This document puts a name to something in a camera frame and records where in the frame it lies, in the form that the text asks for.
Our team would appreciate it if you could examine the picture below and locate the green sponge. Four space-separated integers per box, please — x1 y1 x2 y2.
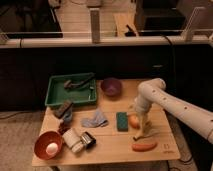
116 112 128 132

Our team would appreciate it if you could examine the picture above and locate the black box on shelf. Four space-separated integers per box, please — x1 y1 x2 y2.
134 0 185 30

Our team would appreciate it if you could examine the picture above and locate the green plastic tray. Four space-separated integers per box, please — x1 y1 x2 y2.
45 73 97 108

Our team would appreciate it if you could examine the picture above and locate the white angled bracket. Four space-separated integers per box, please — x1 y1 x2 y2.
181 6 206 41

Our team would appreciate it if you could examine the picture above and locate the dark tool in tray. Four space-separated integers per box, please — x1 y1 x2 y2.
64 76 93 89

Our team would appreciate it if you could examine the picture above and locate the orange carrot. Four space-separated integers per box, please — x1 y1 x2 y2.
132 142 157 152

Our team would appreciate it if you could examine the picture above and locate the blue small object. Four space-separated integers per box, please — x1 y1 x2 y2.
62 111 73 125

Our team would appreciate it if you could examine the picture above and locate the black silver can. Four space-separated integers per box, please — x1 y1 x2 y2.
81 132 96 149

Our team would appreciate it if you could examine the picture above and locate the white egg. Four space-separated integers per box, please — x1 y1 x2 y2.
46 143 58 155

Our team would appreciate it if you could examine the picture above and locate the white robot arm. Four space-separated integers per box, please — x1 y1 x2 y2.
133 78 213 144

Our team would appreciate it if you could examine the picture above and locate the white cup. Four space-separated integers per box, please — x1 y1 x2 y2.
62 128 84 153

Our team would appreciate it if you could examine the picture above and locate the orange yellow apple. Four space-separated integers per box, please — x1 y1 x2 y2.
128 115 140 129

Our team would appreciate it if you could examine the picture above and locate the blue crumpled cloth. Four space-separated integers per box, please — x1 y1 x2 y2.
81 108 109 128

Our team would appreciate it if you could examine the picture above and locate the purple bowl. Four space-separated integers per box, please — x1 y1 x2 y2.
101 77 122 97

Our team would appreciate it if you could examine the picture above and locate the dark red small object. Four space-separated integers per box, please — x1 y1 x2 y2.
58 122 70 135

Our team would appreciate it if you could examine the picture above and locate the black cable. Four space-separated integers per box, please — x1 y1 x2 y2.
162 35 178 73

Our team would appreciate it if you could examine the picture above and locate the yellow banana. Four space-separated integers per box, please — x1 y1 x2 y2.
133 121 158 141

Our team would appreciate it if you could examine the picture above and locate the grey brush block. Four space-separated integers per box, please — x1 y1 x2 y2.
54 100 73 118

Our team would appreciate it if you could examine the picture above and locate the red bowl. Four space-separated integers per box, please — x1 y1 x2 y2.
34 131 63 160

